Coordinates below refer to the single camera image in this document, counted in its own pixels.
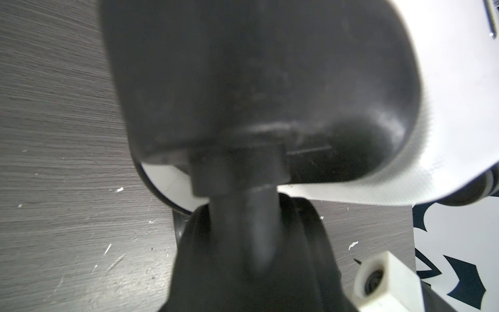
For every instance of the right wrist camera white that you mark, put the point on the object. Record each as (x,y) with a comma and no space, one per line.
(384,283)

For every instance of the black suitcase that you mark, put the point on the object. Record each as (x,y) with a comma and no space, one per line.
(240,113)

